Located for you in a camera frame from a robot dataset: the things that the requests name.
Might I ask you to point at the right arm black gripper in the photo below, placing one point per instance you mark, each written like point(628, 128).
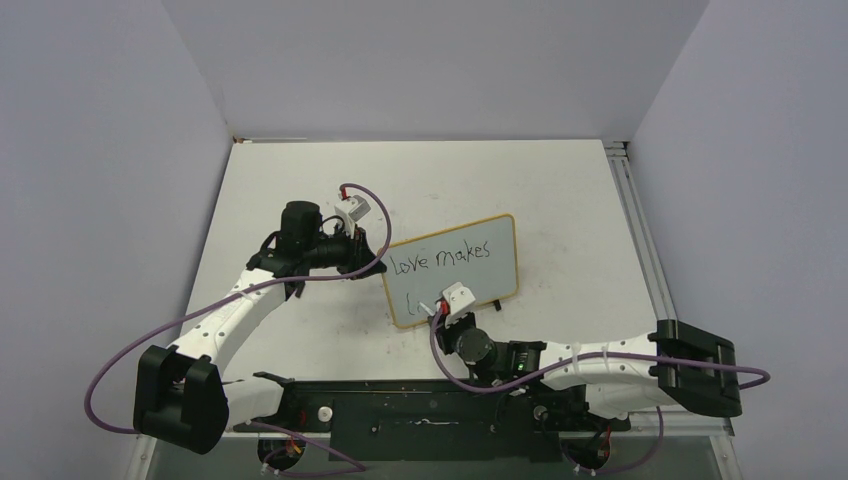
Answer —
point(445, 332)

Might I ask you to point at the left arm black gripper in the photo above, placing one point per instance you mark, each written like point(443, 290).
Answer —
point(358, 253)

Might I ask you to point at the white whiteboard marker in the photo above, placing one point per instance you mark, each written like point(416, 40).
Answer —
point(427, 309)

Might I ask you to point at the yellow framed small whiteboard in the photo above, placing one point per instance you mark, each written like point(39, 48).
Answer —
point(482, 255)

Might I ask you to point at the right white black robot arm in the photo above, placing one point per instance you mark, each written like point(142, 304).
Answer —
point(674, 364)

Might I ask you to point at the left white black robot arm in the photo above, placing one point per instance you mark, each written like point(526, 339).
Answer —
point(180, 396)

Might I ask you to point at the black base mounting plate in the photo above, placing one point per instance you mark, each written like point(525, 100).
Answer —
point(435, 420)

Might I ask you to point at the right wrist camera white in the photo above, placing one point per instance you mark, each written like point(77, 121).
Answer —
point(456, 301)

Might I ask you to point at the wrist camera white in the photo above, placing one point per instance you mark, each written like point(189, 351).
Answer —
point(351, 209)
point(456, 301)

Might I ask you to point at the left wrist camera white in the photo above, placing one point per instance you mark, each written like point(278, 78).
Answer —
point(351, 209)

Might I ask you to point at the aluminium rail right side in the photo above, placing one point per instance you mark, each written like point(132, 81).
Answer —
point(653, 273)

